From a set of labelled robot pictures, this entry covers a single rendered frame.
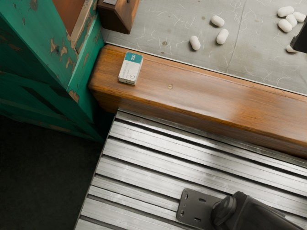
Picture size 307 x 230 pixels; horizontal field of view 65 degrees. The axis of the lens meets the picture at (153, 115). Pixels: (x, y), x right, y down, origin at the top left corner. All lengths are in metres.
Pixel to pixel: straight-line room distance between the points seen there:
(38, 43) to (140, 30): 0.31
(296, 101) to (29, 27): 0.50
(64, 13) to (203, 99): 0.30
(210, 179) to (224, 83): 0.22
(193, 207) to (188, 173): 0.07
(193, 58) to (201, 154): 0.22
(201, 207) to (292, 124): 0.26
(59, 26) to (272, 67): 0.45
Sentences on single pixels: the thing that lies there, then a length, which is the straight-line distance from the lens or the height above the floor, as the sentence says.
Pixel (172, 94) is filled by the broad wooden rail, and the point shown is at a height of 0.76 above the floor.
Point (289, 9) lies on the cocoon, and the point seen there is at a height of 0.76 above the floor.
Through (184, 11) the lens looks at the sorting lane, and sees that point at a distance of 0.63.
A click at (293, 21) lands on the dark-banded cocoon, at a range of 0.68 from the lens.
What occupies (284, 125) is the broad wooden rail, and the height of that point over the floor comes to 0.76.
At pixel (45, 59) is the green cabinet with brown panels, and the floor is 0.94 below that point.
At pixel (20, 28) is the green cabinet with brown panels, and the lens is 0.29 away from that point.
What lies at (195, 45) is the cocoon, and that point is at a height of 0.76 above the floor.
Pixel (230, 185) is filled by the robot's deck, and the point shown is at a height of 0.67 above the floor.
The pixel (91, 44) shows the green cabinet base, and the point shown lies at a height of 0.81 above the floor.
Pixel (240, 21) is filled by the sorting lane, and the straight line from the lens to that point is 0.65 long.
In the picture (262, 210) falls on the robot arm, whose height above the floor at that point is 0.87.
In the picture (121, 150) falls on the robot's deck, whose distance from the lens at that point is 0.56.
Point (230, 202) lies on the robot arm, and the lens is 0.45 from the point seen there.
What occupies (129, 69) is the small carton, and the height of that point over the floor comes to 0.78.
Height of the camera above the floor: 1.22
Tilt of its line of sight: 75 degrees down
